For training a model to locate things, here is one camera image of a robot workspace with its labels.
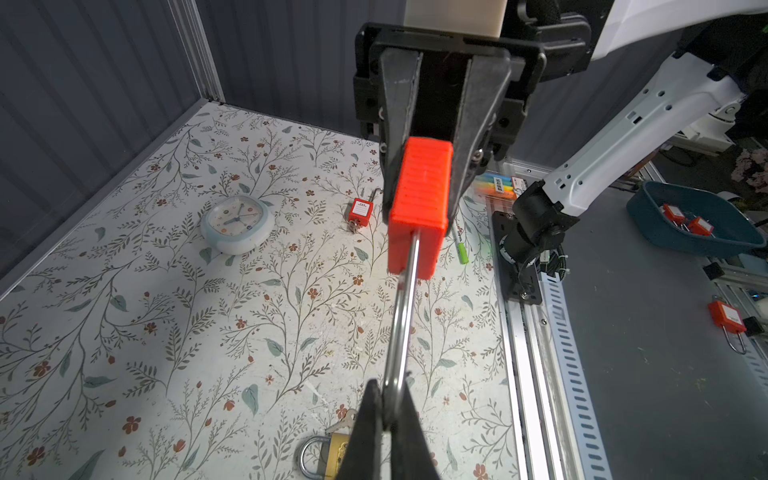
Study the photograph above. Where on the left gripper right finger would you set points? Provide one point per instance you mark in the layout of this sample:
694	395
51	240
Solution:
410	454

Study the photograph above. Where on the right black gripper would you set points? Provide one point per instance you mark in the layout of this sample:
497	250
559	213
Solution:
471	91

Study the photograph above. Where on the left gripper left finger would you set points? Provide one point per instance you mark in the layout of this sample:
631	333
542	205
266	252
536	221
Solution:
362	460

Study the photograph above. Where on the brass padlock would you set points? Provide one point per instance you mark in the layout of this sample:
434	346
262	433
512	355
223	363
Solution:
320	457

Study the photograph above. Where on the silver key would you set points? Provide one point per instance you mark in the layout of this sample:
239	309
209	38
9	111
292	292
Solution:
344	424

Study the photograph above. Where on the red padlock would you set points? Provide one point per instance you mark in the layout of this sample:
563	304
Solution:
361	211
418	223

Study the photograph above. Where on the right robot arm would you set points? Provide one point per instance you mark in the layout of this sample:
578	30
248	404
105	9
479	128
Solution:
721	59

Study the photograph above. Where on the coloured marker pack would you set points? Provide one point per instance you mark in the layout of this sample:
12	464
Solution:
499	186

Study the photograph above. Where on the green marker pen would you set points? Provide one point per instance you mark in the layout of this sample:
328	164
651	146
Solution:
460	244

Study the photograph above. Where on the white round clock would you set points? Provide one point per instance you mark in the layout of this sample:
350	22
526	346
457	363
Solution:
237	225

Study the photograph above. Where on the teal plastic bin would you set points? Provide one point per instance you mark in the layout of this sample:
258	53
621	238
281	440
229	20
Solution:
692	221

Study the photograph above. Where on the red padlock outside table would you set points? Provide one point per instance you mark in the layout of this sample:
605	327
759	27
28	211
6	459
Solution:
729	320

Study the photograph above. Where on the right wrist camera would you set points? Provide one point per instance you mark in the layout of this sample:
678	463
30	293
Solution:
473	17

